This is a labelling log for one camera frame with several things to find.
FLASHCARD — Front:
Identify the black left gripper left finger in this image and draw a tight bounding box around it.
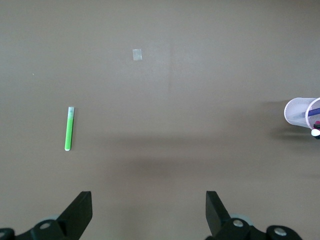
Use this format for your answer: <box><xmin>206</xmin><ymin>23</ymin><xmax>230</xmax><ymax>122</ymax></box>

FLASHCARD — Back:
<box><xmin>0</xmin><ymin>190</ymin><xmax>94</xmax><ymax>240</ymax></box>

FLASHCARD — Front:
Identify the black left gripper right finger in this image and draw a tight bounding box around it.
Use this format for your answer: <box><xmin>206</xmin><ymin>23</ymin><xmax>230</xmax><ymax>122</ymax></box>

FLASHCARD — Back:
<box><xmin>205</xmin><ymin>190</ymin><xmax>304</xmax><ymax>240</ymax></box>

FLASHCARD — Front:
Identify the purple marker pen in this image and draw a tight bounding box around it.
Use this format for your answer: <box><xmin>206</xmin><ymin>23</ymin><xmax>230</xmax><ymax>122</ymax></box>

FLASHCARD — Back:
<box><xmin>291</xmin><ymin>107</ymin><xmax>320</xmax><ymax>119</ymax></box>

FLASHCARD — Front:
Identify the pink mesh pen holder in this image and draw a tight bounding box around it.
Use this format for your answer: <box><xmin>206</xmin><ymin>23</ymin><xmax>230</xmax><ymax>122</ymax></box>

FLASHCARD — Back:
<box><xmin>283</xmin><ymin>96</ymin><xmax>320</xmax><ymax>130</ymax></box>

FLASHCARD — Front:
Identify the green highlighter pen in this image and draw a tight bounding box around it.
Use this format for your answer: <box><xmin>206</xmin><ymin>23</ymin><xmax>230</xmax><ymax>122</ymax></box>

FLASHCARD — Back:
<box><xmin>64</xmin><ymin>106</ymin><xmax>76</xmax><ymax>152</ymax></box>

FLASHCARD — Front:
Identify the clear tape patch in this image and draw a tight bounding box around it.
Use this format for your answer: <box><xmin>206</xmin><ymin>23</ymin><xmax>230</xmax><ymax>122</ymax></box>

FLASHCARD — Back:
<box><xmin>132</xmin><ymin>48</ymin><xmax>144</xmax><ymax>62</ymax></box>

